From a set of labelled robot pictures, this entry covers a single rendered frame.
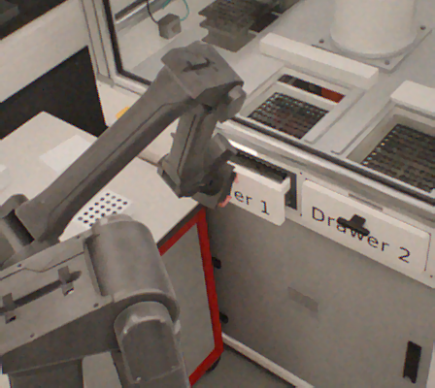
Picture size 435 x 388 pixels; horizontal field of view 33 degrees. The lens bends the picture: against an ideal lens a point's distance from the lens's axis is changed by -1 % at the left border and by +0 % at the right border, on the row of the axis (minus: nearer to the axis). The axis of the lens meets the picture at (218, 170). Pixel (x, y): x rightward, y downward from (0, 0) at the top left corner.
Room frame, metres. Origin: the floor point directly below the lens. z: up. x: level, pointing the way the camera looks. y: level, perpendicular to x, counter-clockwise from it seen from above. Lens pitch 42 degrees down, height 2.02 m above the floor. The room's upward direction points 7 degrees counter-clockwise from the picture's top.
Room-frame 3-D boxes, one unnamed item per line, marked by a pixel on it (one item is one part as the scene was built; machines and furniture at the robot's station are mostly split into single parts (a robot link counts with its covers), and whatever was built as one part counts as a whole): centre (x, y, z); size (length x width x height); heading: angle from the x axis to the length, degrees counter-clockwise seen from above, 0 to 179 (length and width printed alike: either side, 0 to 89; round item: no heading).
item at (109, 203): (1.27, 0.28, 0.78); 0.12 x 0.08 x 0.04; 139
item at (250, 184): (1.24, -0.02, 0.87); 0.29 x 0.02 x 0.11; 47
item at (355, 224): (1.04, -0.27, 0.91); 0.07 x 0.04 x 0.01; 47
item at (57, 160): (1.53, 0.39, 0.77); 0.13 x 0.09 x 0.02; 129
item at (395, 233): (1.06, -0.28, 0.87); 0.29 x 0.02 x 0.11; 47
